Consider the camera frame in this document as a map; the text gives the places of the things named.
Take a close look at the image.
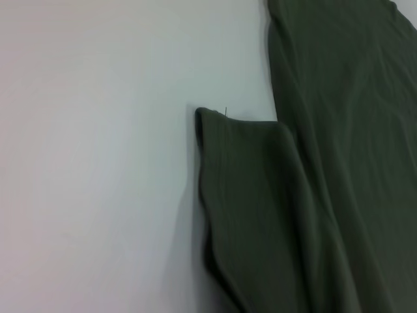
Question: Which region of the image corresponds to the dark green FREE t-shirt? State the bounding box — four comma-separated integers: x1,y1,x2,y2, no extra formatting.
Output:
194,0,417,313

